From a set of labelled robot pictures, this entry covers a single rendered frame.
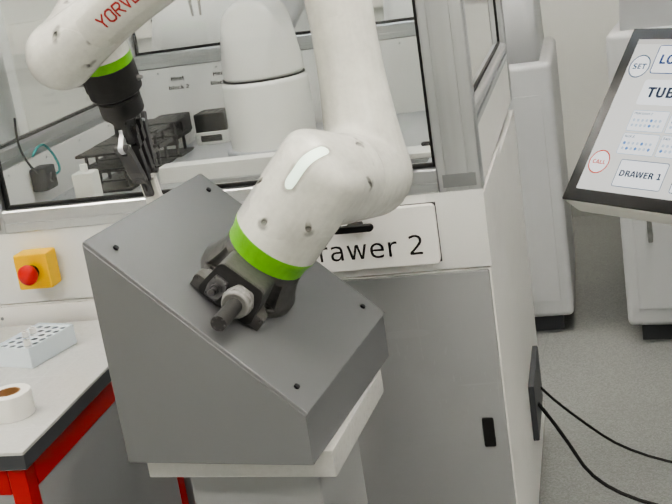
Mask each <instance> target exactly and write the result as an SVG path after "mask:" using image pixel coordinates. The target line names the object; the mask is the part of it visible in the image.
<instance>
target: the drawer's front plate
mask: <svg viewBox="0 0 672 504"><path fill-rule="evenodd" d="M362 222H363V224H368V223H371V224H372V225H373V226H374V228H373V230H372V231H371V232H361V233H350V234H338V235H335V234H334V236H333V237H332V239H331V240H330V242H329V243H328V244H327V246H326V247H327V249H328V250H323V252H322V256H323V262H321V259H320V256H319V257H318V259H317V260H316V261H317V262H319V263H320V264H321V265H323V266H324V267H325V268H327V269H328V270H329V271H331V272H337V271H350V270H362V269H375V268H387V267H400V266H412V265H424V264H436V263H439V261H440V259H441V253H440V245H439V237H438V229H437V221H436V213H435V206H434V205H433V204H432V203H426V204H415V205H404V206H398V207H397V208H396V209H395V210H393V211H392V212H390V213H388V214H385V215H383V216H379V217H374V218H370V219H366V220H362ZM411 235H418V236H420V238H421V244H420V245H419V247H418V248H417V249H416V250H415V251H414V252H423V254H417V255H411V254H410V253H411V251H412V250H413V249H414V248H415V247H416V245H417V244H418V242H419V240H418V238H416V237H413V238H410V239H409V238H408V237H409V236H411ZM394 241H396V243H397V244H392V245H391V252H392V257H390V256H389V248H388V242H390V244H391V243H392V242H394ZM374 243H380V244H381V245H382V246H383V248H384V251H373V253H374V255H376V256H381V255H383V254H384V257H382V258H375V257H373V256H372V255H371V252H370V248H371V246H372V244H374ZM363 244H366V247H365V256H364V259H361V257H360V255H359V253H358V250H357V248H356V256H355V260H352V258H351V256H350V253H349V251H348V249H347V246H349V247H350V250H351V252H352V254H353V255H354V246H355V245H358V247H359V250H360V252H361V254H362V252H363ZM336 246H338V247H340V248H341V249H342V251H343V256H344V261H342V260H340V261H337V262H336V261H333V260H332V258H331V255H332V254H333V253H334V252H340V250H339V249H332V250H331V248H332V247H336Z"/></svg>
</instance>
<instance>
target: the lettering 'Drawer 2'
mask: <svg viewBox="0 0 672 504"><path fill-rule="evenodd" d="M413 237H416V238H418V240H419V242H418V244H417V245H416V247H415V248H414V249H413V250H412V251H411V253H410V254H411V255H417V254H423V252H414V251H415V250H416V249H417V248H418V247H419V245H420V244H421V238H420V236H418V235H411V236H409V237H408V238H409V239H410V238H413ZM392 244H397V243H396V241H394V242H392V243H391V244H390V242H388V248H389V256H390V257H392V252H391V245H392ZM375 245H379V246H380V247H381V249H374V250H373V247H374V246H375ZM365 247H366V244H363V252H362V254H361V252H360V250H359V247H358V245H355V246H354V255H353V254H352V252H351V250H350V247H349V246H347V249H348V251H349V253H350V256H351V258H352V260H355V256H356V248H357V250H358V253H359V255H360V257H361V259H364V256H365ZM332 249H339V250H340V252H334V253H333V254H332V255H331V258H332V260H333V261H336V262H337V261H340V260H342V261H344V256H343V251H342V249H341V248H340V247H338V246H336V247H332V248H331V250H332ZM373 251H384V248H383V246H382V245H381V244H380V243H374V244H372V246H371V248H370V252H371V255H372V256H373V257H375V258H382V257H384V254H383V255H381V256H376V255H374V253H373ZM335 254H341V257H340V259H334V255H335Z"/></svg>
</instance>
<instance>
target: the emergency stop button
mask: <svg viewBox="0 0 672 504"><path fill-rule="evenodd" d="M18 279H19V280H20V282H21V283H22V284H24V285H27V286H30V285H33V284H35V283H36V282H37V280H38V272H37V270H36V269H35V268H34V267H33V266H30V265H24V266H22V267H21V268H20V269H19V270H18Z"/></svg>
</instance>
